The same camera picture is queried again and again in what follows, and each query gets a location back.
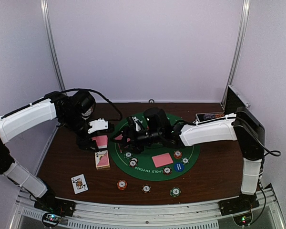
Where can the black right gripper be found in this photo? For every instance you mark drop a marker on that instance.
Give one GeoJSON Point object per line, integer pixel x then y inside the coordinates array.
{"type": "Point", "coordinates": [136, 148]}

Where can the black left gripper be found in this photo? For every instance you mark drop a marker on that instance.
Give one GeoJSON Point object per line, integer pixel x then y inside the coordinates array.
{"type": "Point", "coordinates": [84, 142]}

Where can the red backed card deck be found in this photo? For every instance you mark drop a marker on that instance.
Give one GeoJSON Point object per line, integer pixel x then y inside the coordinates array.
{"type": "Point", "coordinates": [101, 141]}

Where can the black chips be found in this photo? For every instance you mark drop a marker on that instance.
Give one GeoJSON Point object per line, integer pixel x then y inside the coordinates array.
{"type": "Point", "coordinates": [133, 162]}

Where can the jack of clubs card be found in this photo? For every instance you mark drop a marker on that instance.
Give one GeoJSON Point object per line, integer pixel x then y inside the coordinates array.
{"type": "Point", "coordinates": [79, 184]}

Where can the face down card bottom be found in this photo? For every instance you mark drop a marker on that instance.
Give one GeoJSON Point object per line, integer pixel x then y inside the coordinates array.
{"type": "Point", "coordinates": [162, 160]}

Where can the face down card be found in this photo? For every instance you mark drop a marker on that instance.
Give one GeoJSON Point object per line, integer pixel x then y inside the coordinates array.
{"type": "Point", "coordinates": [162, 160]}
{"type": "Point", "coordinates": [119, 137]}

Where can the red five chip stack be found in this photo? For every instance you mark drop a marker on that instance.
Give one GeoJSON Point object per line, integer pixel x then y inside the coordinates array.
{"type": "Point", "coordinates": [121, 184]}

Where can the black chip bottom mat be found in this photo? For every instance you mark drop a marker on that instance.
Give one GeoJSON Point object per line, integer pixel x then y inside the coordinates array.
{"type": "Point", "coordinates": [167, 170]}

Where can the black hundred chip stack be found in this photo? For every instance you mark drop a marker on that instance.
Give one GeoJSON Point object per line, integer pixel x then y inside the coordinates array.
{"type": "Point", "coordinates": [146, 189]}

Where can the blue small blind button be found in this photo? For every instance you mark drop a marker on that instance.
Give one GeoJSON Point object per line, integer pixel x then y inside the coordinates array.
{"type": "Point", "coordinates": [179, 167]}

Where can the green chip stack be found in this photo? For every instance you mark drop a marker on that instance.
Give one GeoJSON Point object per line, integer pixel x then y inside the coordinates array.
{"type": "Point", "coordinates": [175, 192]}

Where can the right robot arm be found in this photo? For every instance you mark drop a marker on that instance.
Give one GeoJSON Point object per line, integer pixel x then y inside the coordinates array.
{"type": "Point", "coordinates": [240, 126]}

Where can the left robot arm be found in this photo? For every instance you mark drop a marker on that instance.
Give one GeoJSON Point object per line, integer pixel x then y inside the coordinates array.
{"type": "Point", "coordinates": [65, 110]}

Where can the gold playing card box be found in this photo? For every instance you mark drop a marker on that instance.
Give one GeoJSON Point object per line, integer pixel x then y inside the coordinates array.
{"type": "Point", "coordinates": [102, 160]}

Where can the green round poker mat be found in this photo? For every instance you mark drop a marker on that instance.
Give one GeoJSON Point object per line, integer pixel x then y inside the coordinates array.
{"type": "Point", "coordinates": [146, 169]}

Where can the floral patterned plate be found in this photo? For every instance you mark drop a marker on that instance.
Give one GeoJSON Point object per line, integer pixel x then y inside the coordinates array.
{"type": "Point", "coordinates": [88, 113]}

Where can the aluminium poker chip case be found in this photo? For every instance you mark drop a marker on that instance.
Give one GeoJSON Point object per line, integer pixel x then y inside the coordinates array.
{"type": "Point", "coordinates": [234, 99]}

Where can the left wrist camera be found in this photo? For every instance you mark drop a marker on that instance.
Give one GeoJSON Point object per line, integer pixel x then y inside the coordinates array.
{"type": "Point", "coordinates": [97, 125]}

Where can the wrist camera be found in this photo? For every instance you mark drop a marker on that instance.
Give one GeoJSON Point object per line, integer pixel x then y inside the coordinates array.
{"type": "Point", "coordinates": [155, 118]}
{"type": "Point", "coordinates": [97, 125]}

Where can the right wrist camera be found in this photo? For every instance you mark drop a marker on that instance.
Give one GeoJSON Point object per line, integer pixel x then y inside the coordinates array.
{"type": "Point", "coordinates": [155, 118]}

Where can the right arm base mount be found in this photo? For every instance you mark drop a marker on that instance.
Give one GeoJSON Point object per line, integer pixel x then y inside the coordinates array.
{"type": "Point", "coordinates": [236, 205]}

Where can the right aluminium frame post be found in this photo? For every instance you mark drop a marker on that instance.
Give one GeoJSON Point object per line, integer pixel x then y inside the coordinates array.
{"type": "Point", "coordinates": [238, 47]}

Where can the aluminium frame post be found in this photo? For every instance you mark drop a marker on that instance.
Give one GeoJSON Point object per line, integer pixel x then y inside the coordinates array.
{"type": "Point", "coordinates": [50, 38]}
{"type": "Point", "coordinates": [238, 47]}

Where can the left aluminium frame post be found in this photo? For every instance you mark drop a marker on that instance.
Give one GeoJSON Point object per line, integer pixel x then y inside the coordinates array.
{"type": "Point", "coordinates": [50, 38]}

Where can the aluminium front rail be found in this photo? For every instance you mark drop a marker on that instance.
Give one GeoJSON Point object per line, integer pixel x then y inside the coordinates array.
{"type": "Point", "coordinates": [200, 215]}

